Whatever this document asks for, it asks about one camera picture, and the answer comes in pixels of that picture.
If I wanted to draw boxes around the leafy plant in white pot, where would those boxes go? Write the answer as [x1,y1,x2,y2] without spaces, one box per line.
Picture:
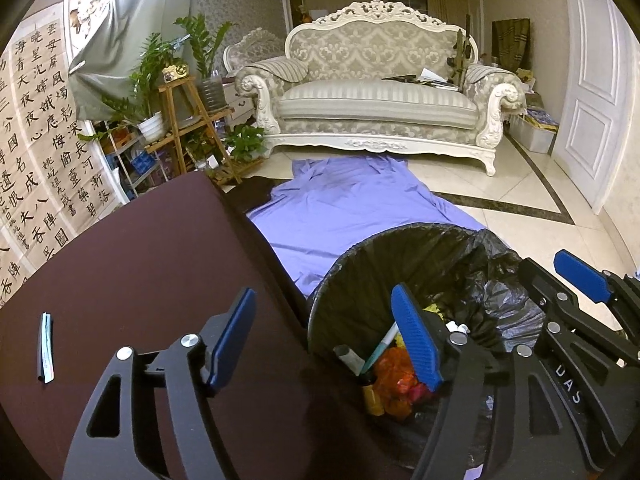
[99,31,192,144]

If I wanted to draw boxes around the small green floor plant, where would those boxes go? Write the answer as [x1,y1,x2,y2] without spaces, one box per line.
[224,124,267,162]

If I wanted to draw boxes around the dark plaid cloth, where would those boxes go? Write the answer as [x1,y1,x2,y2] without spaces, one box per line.
[491,16,532,72]

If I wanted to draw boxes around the orange wrapper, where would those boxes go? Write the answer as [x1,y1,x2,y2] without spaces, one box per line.
[372,347,422,419]

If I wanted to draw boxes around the tall plant in grey pot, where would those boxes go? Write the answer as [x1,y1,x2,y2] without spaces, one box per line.
[174,11,237,112]

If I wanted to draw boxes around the striped sofa cushion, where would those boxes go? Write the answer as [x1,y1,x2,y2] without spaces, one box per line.
[249,56,309,84]

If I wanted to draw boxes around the ornate cream sofa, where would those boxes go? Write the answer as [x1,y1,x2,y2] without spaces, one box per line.
[235,0,524,177]

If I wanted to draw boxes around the white and teal pen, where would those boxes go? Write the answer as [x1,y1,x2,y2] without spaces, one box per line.
[361,321,402,377]

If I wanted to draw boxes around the yellow small bottle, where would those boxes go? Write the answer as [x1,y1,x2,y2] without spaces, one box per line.
[361,384,387,417]

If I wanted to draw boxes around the grey curtain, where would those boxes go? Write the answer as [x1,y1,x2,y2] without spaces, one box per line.
[66,0,197,122]

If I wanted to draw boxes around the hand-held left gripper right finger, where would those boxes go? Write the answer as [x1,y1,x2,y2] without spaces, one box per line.
[390,284,588,480]

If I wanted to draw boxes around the clear storage box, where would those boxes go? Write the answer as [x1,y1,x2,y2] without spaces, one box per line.
[509,106,559,154]

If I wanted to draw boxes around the blue crate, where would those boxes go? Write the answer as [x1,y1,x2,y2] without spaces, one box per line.
[126,151,154,174]

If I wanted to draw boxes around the small-script calligraphy wall poster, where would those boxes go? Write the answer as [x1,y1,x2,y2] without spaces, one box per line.
[9,14,114,222]

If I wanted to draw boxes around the purple cloth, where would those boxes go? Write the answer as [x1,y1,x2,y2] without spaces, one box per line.
[246,154,502,302]

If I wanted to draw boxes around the large-script calligraphy wall poster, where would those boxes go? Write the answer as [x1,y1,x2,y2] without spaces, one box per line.
[0,55,77,308]

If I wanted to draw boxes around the white panelled door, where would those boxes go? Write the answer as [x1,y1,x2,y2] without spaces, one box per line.
[551,0,632,212]

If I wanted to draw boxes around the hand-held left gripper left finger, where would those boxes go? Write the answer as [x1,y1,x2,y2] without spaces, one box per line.
[62,287,258,480]

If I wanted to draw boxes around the bin with black bag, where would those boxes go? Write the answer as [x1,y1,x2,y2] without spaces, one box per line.
[306,222,547,477]

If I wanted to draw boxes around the toy rifle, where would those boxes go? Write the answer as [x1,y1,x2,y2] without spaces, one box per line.
[446,11,477,87]

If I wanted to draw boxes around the grey tube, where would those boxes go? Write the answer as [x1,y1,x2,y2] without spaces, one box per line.
[333,343,367,377]

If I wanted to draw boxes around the silver foil wrapper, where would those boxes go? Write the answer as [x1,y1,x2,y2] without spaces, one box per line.
[37,312,56,385]

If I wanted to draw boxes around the ornate cream armchair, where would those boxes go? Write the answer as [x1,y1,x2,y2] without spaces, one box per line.
[221,26,287,74]

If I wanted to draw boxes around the metal shelf rack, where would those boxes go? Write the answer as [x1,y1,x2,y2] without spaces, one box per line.
[91,119,167,197]

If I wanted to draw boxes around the papers on sofa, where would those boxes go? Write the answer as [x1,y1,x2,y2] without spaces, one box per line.
[381,66,462,92]

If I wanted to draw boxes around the wooden plant stand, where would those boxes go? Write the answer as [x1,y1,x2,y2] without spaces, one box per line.
[144,76,264,187]

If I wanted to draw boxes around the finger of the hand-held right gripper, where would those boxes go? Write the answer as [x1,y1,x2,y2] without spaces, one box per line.
[553,250,640,331]
[517,257,640,471]

